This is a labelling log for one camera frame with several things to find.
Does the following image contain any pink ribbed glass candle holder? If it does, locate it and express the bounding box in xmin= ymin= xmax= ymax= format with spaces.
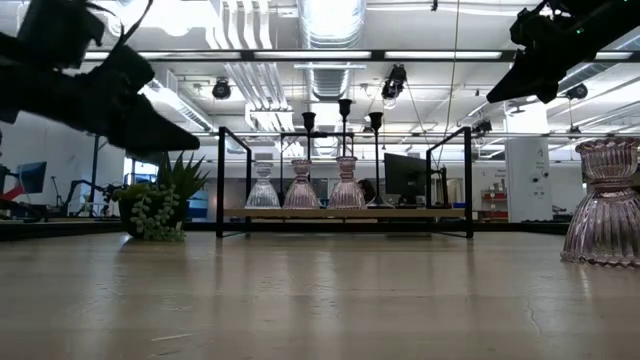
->
xmin=327 ymin=155 xmax=368 ymax=210
xmin=282 ymin=158 xmax=321 ymax=210
xmin=559 ymin=137 xmax=640 ymax=269

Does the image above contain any silver ventilation duct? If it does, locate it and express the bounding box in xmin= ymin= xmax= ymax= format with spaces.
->
xmin=297 ymin=0 xmax=367 ymax=101

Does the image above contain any monitor with blue screen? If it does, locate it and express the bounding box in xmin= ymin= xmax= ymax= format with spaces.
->
xmin=14 ymin=160 xmax=49 ymax=195

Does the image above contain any wooden shelf with black frame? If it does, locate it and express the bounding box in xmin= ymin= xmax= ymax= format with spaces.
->
xmin=215 ymin=125 xmax=475 ymax=240

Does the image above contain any person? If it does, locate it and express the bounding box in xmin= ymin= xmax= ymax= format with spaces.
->
xmin=357 ymin=178 xmax=379 ymax=204

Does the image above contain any white building column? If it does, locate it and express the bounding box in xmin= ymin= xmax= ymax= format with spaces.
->
xmin=504 ymin=137 xmax=551 ymax=224

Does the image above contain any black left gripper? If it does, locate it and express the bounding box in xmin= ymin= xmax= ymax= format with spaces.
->
xmin=19 ymin=44 xmax=201 ymax=160

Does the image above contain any clear ribbed glass candle holder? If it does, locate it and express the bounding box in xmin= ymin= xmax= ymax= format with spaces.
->
xmin=243 ymin=160 xmax=282 ymax=210

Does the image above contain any blue storage bin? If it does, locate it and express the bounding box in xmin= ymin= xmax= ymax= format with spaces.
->
xmin=189 ymin=189 xmax=210 ymax=220

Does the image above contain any potted green succulent plant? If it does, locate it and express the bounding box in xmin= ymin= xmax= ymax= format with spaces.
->
xmin=110 ymin=152 xmax=211 ymax=244

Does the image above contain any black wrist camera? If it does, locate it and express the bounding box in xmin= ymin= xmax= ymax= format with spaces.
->
xmin=17 ymin=0 xmax=106 ymax=70

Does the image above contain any black overhead camera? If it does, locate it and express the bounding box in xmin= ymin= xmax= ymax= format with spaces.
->
xmin=380 ymin=63 xmax=409 ymax=101

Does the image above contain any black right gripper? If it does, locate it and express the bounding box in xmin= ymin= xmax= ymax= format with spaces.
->
xmin=487 ymin=2 xmax=591 ymax=105

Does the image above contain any black computer monitor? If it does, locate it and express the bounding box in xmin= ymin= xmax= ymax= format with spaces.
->
xmin=383 ymin=152 xmax=429 ymax=205

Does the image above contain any black rig frame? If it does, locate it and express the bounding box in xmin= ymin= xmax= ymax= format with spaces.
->
xmin=0 ymin=48 xmax=640 ymax=241

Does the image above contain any red storage shelf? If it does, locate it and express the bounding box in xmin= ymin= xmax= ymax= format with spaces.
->
xmin=480 ymin=187 xmax=510 ymax=221

